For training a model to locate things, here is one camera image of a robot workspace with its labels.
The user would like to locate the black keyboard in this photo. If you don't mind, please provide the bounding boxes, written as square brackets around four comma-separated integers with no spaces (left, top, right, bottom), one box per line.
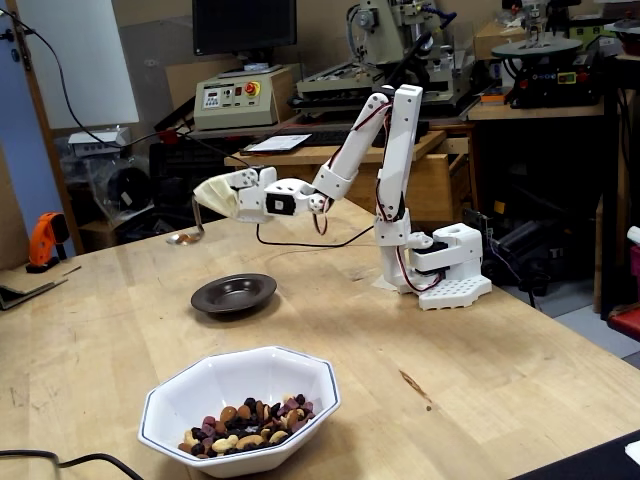
[299,127,386,149]

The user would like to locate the grey flat board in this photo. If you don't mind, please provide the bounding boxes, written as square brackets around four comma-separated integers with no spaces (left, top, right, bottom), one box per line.
[0,279,69,311]

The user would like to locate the black computer monitor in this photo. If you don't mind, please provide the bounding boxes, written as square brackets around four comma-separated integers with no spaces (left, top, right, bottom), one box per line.
[192,0,299,74]

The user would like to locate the benchtop milling machine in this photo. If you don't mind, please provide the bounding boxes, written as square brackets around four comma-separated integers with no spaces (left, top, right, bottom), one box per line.
[292,0,479,117]

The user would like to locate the dark brown plate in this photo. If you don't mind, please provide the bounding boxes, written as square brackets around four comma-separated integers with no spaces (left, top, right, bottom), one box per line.
[190,273,278,315]

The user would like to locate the green and white box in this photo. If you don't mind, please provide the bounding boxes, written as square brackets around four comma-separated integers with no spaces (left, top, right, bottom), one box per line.
[567,13,619,49]

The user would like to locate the thin black cable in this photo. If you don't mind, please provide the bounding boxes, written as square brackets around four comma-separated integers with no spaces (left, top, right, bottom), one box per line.
[0,8,376,249]

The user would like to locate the clear plastic bag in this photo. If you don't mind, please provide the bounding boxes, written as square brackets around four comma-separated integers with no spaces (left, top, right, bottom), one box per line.
[59,149,156,226]

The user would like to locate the orange hand tool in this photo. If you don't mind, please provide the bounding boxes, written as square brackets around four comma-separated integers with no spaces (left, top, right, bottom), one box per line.
[25,211,71,275]

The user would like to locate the white octagonal bowl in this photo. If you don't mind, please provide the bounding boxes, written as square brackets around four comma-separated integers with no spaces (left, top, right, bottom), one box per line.
[137,345,342,479]

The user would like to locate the bent metal spoon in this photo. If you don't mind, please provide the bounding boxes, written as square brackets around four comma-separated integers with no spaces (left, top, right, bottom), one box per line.
[165,195,207,246]

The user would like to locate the beige machine control box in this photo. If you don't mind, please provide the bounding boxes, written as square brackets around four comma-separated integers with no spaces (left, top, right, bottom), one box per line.
[192,63,304,132]

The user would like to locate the white power strip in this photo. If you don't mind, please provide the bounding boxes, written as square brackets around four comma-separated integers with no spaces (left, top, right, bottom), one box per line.
[67,127,132,156]

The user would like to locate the brown cardboard box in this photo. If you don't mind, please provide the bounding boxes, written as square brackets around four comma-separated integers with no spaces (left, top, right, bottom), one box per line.
[472,19,531,61]

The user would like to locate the green circuit board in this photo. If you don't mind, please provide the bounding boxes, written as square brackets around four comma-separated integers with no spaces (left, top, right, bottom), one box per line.
[462,208,495,236]

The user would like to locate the beige masking tape wrap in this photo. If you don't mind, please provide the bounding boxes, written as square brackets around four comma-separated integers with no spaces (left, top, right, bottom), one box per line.
[193,174,242,219]

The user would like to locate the white board panel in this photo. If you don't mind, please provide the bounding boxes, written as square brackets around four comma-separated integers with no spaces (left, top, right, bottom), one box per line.
[17,0,140,130]

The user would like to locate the wooden workbench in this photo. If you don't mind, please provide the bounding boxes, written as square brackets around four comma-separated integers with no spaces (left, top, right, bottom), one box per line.
[467,101,609,122]

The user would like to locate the flat cardboard sheet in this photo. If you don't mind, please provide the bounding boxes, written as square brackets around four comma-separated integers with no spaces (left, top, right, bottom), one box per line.
[0,262,82,297]

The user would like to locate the red floor object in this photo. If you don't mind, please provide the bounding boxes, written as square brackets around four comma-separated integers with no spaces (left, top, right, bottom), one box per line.
[607,304,640,344]

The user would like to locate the white paper sheet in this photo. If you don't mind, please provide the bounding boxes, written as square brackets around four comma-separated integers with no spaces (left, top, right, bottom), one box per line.
[243,133,313,154]

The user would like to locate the wooden desk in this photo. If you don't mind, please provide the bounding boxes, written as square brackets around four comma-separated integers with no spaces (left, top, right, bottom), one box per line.
[224,128,476,226]

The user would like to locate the black scroll saw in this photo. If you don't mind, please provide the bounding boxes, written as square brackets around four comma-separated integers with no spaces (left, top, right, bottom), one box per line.
[491,0,606,110]

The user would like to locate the nut and raisin mix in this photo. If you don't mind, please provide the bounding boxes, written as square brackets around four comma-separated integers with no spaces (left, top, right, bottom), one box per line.
[177,393,317,460]

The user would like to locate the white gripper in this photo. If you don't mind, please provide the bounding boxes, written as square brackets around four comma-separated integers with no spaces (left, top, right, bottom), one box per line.
[193,166,279,224]

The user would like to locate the black power cable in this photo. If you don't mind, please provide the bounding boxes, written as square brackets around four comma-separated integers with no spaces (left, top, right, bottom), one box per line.
[0,448,146,480]

